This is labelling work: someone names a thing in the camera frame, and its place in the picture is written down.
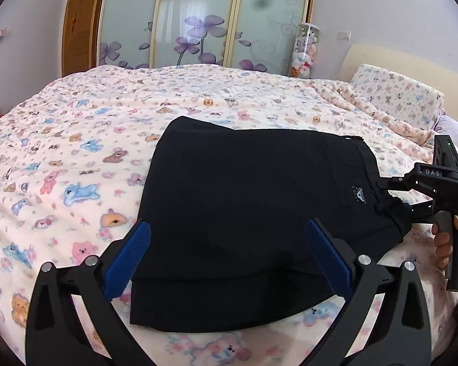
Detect purple pillow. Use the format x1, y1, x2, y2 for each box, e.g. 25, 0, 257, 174
433, 114, 458, 150

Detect clear tube of plush toys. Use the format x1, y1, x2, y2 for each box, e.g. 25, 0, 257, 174
289, 23, 320, 80

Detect black pants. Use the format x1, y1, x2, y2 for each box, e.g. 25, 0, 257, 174
130, 116, 413, 333

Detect frosted glass floral wardrobe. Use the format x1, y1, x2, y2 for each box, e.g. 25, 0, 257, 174
97, 0, 317, 79

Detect wooden door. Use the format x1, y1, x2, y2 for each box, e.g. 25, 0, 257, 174
61, 0, 100, 78

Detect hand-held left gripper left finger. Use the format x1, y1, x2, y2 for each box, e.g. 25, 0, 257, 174
25, 219, 152, 366

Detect teddy bear printed blanket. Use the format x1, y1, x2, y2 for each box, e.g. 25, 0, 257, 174
0, 64, 458, 366

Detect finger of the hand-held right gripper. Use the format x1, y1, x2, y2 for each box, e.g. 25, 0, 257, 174
376, 176, 416, 193
374, 197, 434, 223

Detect person's right hand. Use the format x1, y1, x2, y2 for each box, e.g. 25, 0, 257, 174
432, 214, 458, 272

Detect teddy bear printed pillow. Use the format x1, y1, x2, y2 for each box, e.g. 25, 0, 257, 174
349, 64, 445, 127

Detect beige headboard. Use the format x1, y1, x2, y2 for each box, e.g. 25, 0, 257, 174
338, 43, 458, 117

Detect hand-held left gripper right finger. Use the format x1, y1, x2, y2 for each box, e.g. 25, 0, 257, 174
304, 218, 433, 366

